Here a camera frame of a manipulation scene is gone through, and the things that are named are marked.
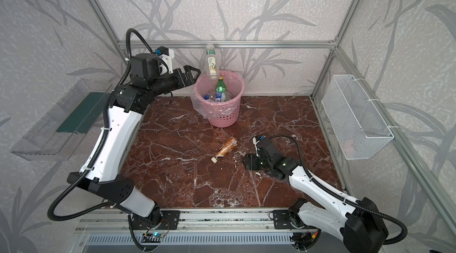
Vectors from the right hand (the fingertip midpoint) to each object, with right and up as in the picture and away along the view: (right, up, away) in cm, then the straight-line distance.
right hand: (247, 154), depth 81 cm
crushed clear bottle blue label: (-20, +29, +18) cm, 40 cm away
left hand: (-20, +36, -16) cm, 45 cm away
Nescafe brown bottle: (-10, +1, +10) cm, 14 cm away
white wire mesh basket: (+38, +15, -19) cm, 45 cm away
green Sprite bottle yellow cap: (-14, +34, +18) cm, 41 cm away
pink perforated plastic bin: (-10, +15, +18) cm, 25 cm away
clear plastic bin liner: (-16, +29, +14) cm, 36 cm away
